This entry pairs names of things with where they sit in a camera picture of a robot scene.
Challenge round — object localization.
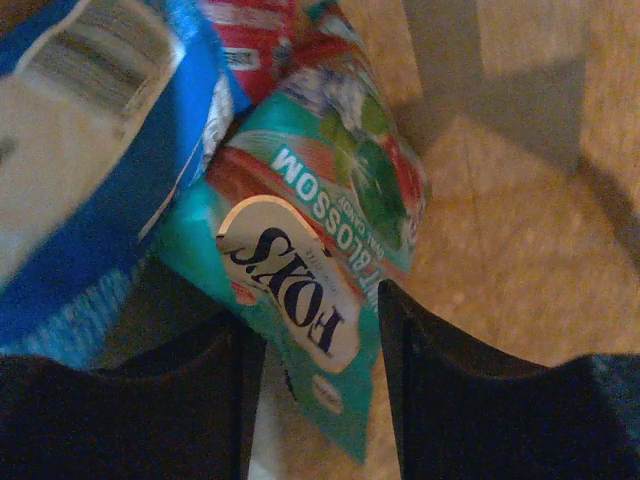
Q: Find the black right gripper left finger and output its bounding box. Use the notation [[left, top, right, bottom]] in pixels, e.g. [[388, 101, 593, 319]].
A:
[[0, 259, 269, 480]]

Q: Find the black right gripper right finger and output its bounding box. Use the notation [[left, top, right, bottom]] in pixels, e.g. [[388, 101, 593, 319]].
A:
[[378, 280, 639, 479]]

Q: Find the brown paper bag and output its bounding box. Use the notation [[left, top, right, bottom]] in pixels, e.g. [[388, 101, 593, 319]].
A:
[[0, 0, 640, 480]]

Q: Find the green foxs candy packet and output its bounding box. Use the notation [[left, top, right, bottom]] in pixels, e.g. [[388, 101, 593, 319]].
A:
[[158, 53, 428, 459]]

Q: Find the blue white snack packet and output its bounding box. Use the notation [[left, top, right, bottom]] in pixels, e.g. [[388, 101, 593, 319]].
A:
[[1, 1, 245, 369]]

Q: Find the red snack packet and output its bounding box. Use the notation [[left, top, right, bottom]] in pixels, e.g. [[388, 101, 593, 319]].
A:
[[199, 1, 369, 116]]

